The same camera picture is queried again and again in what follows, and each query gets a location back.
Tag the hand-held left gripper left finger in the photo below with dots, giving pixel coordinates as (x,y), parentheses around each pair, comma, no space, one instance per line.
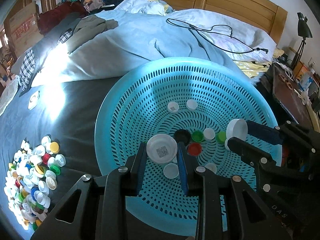
(141,170)

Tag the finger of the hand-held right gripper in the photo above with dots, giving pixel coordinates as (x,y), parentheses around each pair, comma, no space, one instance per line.
(245,147)
(262,131)

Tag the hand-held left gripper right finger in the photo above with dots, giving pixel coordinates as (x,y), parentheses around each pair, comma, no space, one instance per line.
(182,172)

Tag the large plain white bottle cap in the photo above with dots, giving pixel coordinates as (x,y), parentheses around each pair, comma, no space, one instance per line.
(237,130)

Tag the red bottle cap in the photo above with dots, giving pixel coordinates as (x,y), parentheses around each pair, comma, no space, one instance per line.
(194,150)

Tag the light green bottle cap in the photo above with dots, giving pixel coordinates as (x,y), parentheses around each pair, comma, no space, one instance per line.
(221,137)

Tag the large white coded bottle cap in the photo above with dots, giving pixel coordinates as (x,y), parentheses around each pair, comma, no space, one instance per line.
(161,150)

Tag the black bottle cap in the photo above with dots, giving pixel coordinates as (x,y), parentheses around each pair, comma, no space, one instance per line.
(182,135)

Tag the dark green bottle cap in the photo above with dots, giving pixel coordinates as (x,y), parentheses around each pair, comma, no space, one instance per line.
(197,136)

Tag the small white coded bottle cap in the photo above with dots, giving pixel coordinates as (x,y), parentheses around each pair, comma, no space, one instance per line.
(173,106)

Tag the teal perforated plastic basket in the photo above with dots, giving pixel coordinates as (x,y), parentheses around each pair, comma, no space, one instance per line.
(150,92)

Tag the pile of mixed bottle caps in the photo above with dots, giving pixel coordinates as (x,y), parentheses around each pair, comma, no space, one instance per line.
(27,175)

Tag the brown nightstand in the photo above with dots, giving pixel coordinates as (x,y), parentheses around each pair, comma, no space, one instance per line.
(287,97)

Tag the yellow bed sheet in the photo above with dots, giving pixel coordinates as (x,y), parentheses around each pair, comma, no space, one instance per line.
(252,67)

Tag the light blue tissue pack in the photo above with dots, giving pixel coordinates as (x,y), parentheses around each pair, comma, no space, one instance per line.
(307,81)

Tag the orange box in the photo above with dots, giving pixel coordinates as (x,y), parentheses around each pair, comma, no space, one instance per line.
(301,71)

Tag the blue bed sheet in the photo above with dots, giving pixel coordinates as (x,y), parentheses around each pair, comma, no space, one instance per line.
(75,130)

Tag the black desk lamp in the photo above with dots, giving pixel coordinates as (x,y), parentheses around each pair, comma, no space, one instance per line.
(303,30)

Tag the light blue quilt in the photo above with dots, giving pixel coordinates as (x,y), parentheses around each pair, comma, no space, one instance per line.
(140,42)

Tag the white rectangular device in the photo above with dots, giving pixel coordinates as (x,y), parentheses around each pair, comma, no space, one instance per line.
(33,101)

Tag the wooden headboard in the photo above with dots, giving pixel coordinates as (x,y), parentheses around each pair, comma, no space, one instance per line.
(237,2)

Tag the grey jacket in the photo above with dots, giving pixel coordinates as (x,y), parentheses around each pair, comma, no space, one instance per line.
(87,32)

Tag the white textured pillow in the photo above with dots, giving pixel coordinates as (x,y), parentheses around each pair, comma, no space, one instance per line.
(7,97)

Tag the plaid shirt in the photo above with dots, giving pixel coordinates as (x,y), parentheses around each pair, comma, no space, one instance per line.
(26,65)

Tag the dark grey blanket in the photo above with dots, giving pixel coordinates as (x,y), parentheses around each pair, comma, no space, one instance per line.
(57,30)

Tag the dark red cloth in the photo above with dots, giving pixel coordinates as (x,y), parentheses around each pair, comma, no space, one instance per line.
(57,12)

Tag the cardboard box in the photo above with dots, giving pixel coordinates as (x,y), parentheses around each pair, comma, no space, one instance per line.
(22,27)

